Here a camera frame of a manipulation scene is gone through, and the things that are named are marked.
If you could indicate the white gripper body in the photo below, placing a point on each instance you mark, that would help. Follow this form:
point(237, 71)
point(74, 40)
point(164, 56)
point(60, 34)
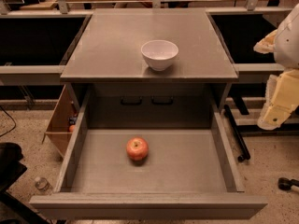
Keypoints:
point(288, 44)

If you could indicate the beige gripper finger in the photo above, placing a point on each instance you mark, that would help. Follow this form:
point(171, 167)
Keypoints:
point(271, 112)
point(266, 45)

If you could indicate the red apple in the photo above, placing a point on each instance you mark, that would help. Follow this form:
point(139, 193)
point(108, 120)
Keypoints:
point(137, 149)

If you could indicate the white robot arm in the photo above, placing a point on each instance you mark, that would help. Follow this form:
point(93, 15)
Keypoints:
point(286, 46)

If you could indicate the grey open top drawer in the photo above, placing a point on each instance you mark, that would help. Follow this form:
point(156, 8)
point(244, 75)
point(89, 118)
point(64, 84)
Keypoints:
point(189, 173)

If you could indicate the grey cabinet counter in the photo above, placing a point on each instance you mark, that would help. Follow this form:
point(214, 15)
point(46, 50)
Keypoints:
point(134, 44)

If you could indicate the black caster wheel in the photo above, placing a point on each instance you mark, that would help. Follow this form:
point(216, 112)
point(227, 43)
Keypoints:
point(286, 184)

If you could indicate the white ceramic bowl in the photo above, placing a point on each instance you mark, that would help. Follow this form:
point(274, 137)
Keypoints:
point(159, 54)

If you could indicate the small orange ball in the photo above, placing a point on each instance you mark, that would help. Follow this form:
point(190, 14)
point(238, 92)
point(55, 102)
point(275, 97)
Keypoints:
point(71, 128)

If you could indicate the wooden side box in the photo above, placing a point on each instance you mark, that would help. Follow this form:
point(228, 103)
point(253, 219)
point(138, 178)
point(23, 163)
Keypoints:
point(58, 128)

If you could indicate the clear plastic water bottle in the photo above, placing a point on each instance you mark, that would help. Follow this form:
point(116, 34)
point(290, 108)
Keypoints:
point(42, 184)

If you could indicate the black chair base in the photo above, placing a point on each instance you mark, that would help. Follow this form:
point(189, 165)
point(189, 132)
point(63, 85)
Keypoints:
point(11, 170)

